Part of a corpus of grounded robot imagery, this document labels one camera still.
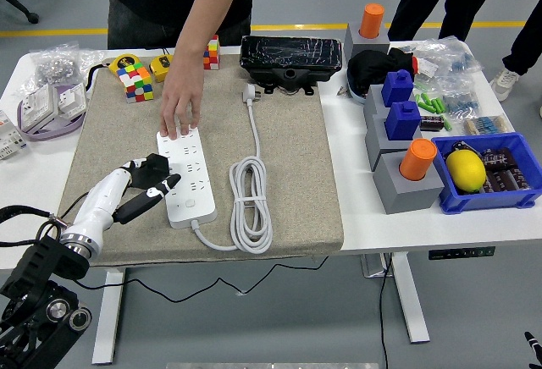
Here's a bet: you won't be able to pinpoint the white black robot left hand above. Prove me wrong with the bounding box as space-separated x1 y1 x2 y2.
63 152 182 248

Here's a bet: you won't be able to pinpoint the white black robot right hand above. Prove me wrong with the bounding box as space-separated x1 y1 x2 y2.
523 330 542 369

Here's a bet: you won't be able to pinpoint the person's left hand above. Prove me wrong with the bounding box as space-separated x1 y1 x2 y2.
159 53 206 140

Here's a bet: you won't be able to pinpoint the black plug adapter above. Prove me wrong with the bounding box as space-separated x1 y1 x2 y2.
131 152 171 188

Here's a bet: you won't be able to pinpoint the white power strip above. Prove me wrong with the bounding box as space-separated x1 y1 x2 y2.
156 127 218 229

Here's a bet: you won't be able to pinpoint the black adapter cord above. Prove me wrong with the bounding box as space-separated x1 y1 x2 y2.
58 190 330 304

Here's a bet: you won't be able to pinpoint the square yellow tape measure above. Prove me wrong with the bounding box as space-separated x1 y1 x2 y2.
149 47 174 84

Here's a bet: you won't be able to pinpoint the colourful puzzle cube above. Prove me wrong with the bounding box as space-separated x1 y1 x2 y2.
116 62 156 104
202 34 221 71

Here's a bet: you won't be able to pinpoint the round yellow black tape measure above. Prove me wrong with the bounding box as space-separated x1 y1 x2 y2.
86 52 143 91

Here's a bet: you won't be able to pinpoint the purple tray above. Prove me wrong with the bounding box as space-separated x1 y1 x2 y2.
16 83 89 141

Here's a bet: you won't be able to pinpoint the empty clear plastic bag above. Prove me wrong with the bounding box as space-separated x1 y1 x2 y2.
78 48 107 74

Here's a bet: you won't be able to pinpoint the person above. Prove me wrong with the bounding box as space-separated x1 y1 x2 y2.
107 0 254 51
489 0 542 103
387 0 520 44

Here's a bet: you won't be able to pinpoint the white socket box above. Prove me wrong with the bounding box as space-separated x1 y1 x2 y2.
57 83 88 117
20 85 59 131

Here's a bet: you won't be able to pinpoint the white circuit breaker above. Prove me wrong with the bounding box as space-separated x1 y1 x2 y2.
0 108 27 162

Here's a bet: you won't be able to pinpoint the black desk control panel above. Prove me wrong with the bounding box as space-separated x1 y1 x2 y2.
428 245 496 261

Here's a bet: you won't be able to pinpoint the white table leg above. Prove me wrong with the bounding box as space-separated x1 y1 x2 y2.
91 267 127 366
389 252 432 344

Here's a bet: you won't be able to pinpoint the black plastic-wrapped device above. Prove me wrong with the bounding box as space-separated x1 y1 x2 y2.
239 35 343 96

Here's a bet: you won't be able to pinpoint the clear bag metal nuts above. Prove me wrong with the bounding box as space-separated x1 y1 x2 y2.
12 41 82 99

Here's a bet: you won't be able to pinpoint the grey-brown mat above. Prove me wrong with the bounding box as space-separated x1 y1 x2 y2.
47 53 345 269

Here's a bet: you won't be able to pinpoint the blue plastic bin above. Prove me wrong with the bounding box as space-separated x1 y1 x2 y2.
430 131 542 216

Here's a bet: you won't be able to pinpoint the dark brown capacitor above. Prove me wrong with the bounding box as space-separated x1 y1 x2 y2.
480 148 518 171
510 168 534 192
482 168 516 195
418 115 445 132

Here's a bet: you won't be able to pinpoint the pale blue dish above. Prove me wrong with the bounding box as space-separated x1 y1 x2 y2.
346 79 368 106

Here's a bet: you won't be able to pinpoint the grey under-desk control box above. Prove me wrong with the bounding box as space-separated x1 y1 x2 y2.
360 253 395 279

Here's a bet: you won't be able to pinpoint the grey socket block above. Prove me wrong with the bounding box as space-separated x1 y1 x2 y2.
364 113 423 172
362 84 418 118
343 22 390 62
372 151 445 216

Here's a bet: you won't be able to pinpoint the yellow lemon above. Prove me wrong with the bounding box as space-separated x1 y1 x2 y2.
445 149 487 195

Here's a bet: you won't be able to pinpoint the orange cylinder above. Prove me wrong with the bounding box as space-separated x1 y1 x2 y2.
399 138 438 182
359 3 385 40

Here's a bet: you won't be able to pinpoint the black metal clip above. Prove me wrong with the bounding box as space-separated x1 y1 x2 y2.
451 140 482 158

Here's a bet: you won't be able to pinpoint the blue square peg block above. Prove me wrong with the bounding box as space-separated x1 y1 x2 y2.
380 69 415 108
384 101 422 141

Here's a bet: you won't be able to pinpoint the clear bag beige blue resistors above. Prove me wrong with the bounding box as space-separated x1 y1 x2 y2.
463 114 516 136

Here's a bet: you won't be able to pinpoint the white label packet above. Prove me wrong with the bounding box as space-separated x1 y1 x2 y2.
417 58 440 78

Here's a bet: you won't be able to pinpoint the small clear bag blue resistors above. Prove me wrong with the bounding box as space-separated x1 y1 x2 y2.
435 76 482 116

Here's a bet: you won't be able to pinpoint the large clear bag blue resistors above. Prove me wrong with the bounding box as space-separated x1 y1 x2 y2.
412 36 484 80

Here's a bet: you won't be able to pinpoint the white power strip cable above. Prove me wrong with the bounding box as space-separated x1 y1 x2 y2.
190 83 274 256

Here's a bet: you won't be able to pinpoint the black hanging power cable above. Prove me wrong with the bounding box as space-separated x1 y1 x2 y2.
378 254 393 369

